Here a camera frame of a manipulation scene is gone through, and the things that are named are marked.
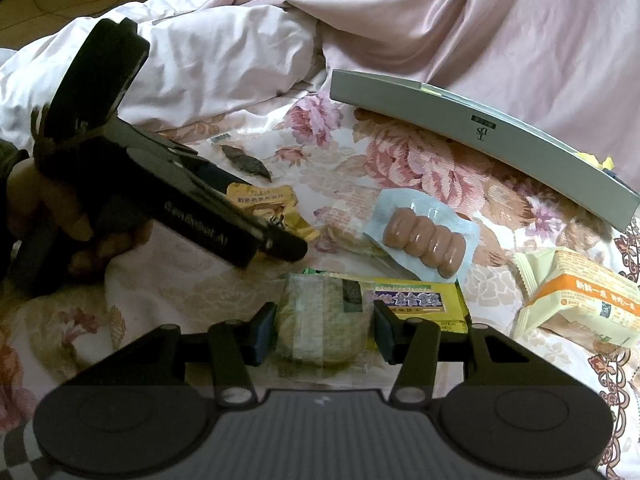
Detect person's left hand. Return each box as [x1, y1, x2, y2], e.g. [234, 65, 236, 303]
[6, 159, 154, 279]

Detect pink satin cloth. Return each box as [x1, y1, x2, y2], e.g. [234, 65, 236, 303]
[150, 0, 640, 191]

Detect golden yellow candy packet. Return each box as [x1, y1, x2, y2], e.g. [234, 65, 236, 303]
[226, 182, 321, 243]

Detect cream and orange snack packet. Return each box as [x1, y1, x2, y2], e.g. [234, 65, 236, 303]
[512, 246, 640, 356]

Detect floral bedsheet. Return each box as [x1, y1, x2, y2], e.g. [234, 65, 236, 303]
[0, 90, 640, 480]

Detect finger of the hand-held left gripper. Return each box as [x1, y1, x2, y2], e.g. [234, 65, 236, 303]
[169, 146, 252, 197]
[220, 204, 309, 262]

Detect grey shallow box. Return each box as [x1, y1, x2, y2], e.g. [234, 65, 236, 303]
[329, 68, 640, 234]

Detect clear wrapped pastry packet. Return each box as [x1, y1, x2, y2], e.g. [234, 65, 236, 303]
[315, 222, 388, 263]

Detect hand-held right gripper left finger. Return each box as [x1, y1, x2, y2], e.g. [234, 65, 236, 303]
[75, 302, 278, 408]

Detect dark brown snack packet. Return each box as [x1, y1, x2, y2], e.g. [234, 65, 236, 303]
[220, 144, 273, 182]

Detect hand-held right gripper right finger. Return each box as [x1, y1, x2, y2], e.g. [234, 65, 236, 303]
[374, 301, 576, 408]

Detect yellow-labelled round pastry packet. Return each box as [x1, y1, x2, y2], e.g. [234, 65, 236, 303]
[276, 269, 471, 377]

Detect pale pink duvet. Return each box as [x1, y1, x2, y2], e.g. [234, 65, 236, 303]
[0, 2, 331, 151]

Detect person's left forearm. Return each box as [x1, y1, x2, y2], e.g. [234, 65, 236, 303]
[0, 139, 31, 283]

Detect yellow and blue snack bag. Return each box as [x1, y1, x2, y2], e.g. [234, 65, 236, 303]
[577, 151, 618, 177]

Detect light blue sausage packet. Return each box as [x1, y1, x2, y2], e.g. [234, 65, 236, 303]
[361, 189, 482, 283]

